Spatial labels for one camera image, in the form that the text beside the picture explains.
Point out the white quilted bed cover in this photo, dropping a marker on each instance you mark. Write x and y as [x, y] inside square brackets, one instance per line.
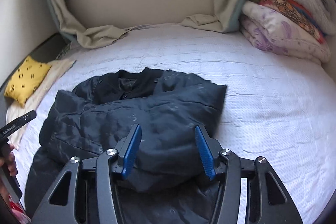
[275, 106]

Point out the black padded jacket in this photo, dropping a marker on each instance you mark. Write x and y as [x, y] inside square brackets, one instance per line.
[167, 183]

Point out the left hand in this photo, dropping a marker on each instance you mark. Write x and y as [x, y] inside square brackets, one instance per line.
[9, 159]

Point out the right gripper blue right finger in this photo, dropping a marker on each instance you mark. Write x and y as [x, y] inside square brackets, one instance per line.
[209, 151]

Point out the yellow patterned pillow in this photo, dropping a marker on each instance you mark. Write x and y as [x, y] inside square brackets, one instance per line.
[25, 80]

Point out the stack of folded quilts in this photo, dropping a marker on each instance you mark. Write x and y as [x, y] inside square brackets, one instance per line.
[298, 28]

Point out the beige curtain left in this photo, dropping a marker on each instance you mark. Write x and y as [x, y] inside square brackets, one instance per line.
[73, 30]

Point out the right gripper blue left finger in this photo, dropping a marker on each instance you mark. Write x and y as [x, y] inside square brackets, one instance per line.
[127, 149]

